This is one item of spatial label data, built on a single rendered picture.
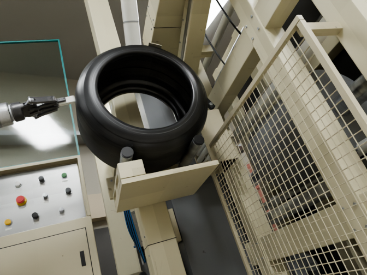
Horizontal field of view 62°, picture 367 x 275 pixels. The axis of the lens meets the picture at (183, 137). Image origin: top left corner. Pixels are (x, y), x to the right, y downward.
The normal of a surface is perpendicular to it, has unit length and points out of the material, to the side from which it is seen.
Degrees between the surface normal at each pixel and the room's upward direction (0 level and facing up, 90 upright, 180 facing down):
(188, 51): 162
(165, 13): 180
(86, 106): 97
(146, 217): 90
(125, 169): 90
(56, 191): 90
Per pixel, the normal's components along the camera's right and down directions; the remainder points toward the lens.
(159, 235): 0.24, -0.48
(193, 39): 0.36, 0.68
